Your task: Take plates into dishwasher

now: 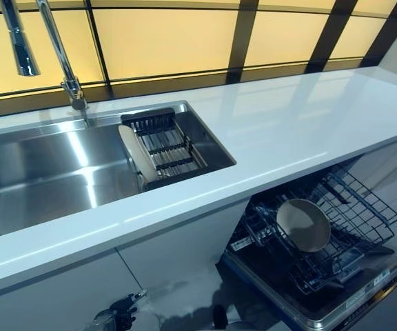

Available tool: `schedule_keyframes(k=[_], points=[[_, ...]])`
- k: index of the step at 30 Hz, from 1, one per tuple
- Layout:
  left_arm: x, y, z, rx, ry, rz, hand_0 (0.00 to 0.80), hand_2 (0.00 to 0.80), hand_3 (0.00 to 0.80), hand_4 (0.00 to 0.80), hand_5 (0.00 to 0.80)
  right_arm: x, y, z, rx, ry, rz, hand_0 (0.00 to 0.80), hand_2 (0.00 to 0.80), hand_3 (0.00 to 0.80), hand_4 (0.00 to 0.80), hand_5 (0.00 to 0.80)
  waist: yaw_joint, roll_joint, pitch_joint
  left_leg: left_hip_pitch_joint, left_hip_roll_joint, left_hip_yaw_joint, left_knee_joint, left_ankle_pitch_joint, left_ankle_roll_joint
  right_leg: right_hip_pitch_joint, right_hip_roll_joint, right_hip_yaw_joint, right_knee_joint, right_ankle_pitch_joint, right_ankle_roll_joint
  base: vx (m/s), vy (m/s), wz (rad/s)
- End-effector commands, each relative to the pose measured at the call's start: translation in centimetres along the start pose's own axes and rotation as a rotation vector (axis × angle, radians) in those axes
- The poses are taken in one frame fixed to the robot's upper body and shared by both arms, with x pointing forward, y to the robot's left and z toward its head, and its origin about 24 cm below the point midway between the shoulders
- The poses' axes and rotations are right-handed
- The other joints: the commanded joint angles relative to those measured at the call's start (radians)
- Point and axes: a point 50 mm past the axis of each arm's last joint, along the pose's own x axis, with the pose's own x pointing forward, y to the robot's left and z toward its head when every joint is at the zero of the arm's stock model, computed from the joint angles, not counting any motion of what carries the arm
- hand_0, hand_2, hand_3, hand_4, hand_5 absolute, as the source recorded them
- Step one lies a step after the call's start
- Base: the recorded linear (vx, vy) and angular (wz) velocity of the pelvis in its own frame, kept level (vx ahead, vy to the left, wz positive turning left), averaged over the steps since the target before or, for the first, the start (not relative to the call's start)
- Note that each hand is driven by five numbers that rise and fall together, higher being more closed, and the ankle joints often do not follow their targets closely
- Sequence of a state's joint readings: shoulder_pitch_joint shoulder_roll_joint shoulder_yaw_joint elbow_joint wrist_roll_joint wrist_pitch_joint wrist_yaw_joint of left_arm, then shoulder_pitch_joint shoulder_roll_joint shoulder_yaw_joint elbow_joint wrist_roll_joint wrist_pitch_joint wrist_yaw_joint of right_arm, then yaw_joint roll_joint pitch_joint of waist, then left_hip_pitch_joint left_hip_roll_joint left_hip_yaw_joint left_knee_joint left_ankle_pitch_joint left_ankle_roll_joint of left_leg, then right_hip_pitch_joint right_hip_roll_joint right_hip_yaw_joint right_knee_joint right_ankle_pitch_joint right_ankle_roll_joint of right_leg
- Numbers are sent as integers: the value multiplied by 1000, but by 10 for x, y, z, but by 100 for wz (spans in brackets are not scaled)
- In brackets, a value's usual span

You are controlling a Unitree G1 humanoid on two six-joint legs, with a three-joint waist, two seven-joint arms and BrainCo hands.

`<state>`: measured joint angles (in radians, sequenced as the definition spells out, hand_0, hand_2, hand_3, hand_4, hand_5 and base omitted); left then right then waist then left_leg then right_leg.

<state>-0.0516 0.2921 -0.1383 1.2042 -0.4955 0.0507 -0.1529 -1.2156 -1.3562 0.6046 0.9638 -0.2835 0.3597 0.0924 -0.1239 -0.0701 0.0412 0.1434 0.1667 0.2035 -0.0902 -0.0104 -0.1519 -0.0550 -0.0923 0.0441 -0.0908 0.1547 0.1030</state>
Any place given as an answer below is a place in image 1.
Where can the robot right black foot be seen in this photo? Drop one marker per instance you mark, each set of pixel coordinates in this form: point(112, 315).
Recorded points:
point(220, 315)

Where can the narrow white cabinet door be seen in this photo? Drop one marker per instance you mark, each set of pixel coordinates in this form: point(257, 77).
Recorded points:
point(184, 241)

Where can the large cream ceramic plate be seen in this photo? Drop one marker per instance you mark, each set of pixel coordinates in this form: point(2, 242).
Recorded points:
point(303, 225)

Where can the chrome pull-down faucet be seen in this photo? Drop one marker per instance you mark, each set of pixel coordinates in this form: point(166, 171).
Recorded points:
point(69, 82)

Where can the small cream ceramic plate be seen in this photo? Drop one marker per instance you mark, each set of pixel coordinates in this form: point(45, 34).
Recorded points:
point(138, 151)

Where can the stainless steel kitchen sink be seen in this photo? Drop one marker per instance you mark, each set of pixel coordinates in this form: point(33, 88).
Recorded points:
point(47, 172)

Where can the yellow backlit dark-framed window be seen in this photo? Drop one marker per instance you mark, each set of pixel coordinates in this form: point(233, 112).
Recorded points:
point(167, 41)

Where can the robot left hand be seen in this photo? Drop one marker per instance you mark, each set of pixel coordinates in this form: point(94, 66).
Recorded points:
point(124, 312)

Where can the robot left silver arm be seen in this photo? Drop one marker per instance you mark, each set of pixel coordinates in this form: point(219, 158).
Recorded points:
point(102, 319)

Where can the black sink dish rack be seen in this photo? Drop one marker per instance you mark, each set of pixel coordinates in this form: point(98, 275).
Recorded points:
point(171, 151)

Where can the open dishwasher door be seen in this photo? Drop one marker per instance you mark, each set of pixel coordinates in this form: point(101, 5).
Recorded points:
point(340, 303)

